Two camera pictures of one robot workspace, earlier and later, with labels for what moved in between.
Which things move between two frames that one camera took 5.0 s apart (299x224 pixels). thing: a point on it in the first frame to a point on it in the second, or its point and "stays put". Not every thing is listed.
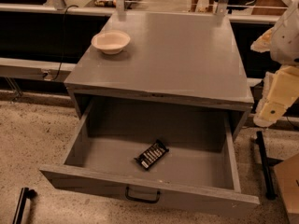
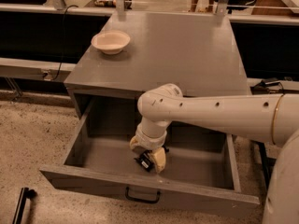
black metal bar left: (25, 193) stays put
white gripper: (286, 42) to (151, 143)
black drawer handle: (140, 199) stays put
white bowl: (110, 42) stays put
